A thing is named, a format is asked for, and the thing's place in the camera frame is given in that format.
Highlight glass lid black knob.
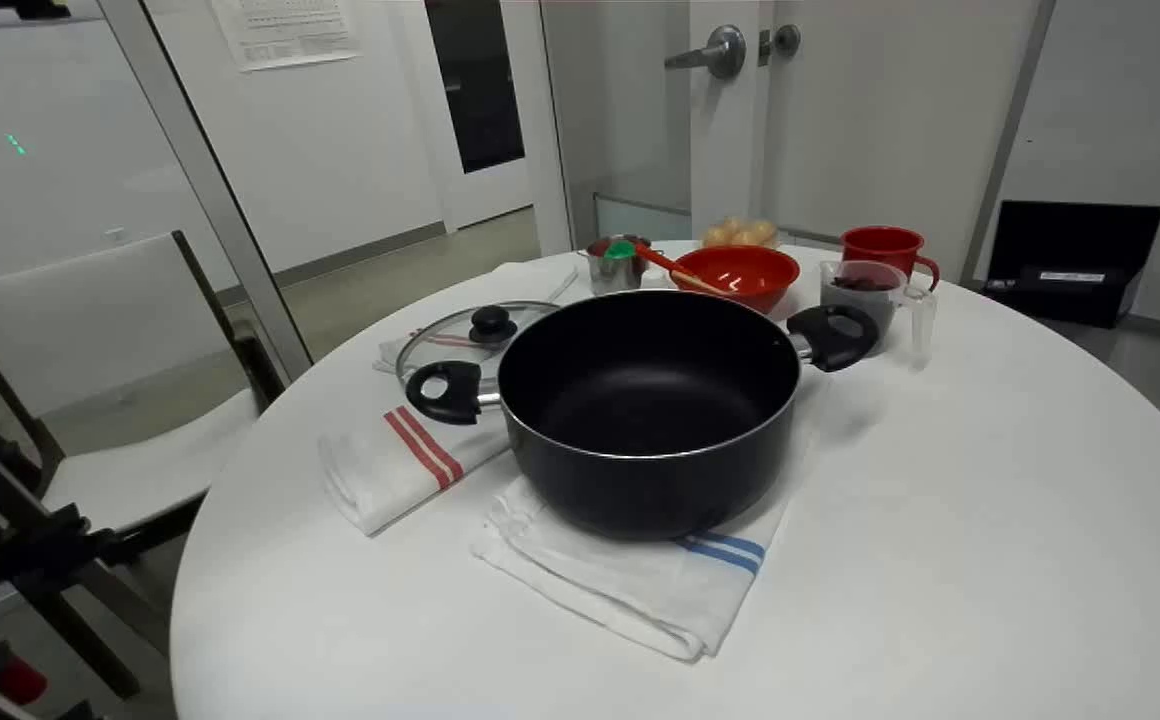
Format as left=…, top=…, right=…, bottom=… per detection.
left=392, top=294, right=565, bottom=402

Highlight black cooking pot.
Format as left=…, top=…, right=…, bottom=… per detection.
left=401, top=288, right=882, bottom=542

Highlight metal can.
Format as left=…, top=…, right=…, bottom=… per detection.
left=584, top=231, right=651, bottom=294

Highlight orange plastic spoon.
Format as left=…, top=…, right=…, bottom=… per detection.
left=631, top=239, right=744, bottom=301

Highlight red plastic bowl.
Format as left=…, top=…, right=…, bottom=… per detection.
left=664, top=239, right=803, bottom=321

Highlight white towel blue stripes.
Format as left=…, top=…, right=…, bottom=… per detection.
left=466, top=472, right=794, bottom=667

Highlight white door dark window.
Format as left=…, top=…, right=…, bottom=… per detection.
left=383, top=0, right=534, bottom=231

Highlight clear cup dark contents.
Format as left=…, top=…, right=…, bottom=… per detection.
left=814, top=256, right=938, bottom=371

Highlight red mug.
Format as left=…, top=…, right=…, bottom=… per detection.
left=838, top=222, right=942, bottom=294

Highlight silver door deadbolt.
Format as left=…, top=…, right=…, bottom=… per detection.
left=757, top=18, right=803, bottom=69

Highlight open black case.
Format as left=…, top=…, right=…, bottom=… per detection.
left=976, top=195, right=1160, bottom=332

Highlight silver door lever handle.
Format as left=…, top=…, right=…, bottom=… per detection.
left=660, top=18, right=752, bottom=85

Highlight white paper wall notice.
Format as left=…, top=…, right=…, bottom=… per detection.
left=206, top=0, right=361, bottom=71

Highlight white chair dark frame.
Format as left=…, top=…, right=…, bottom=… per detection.
left=0, top=229, right=292, bottom=702

